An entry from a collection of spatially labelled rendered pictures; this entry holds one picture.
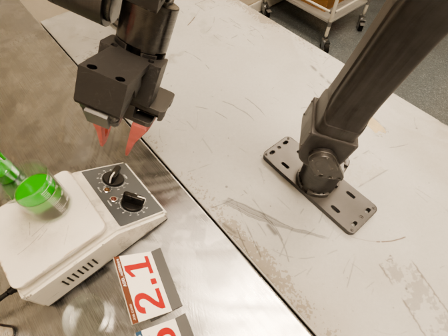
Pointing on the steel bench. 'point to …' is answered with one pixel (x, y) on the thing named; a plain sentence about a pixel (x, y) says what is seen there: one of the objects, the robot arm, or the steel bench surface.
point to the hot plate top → (46, 236)
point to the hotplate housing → (90, 251)
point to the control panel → (120, 215)
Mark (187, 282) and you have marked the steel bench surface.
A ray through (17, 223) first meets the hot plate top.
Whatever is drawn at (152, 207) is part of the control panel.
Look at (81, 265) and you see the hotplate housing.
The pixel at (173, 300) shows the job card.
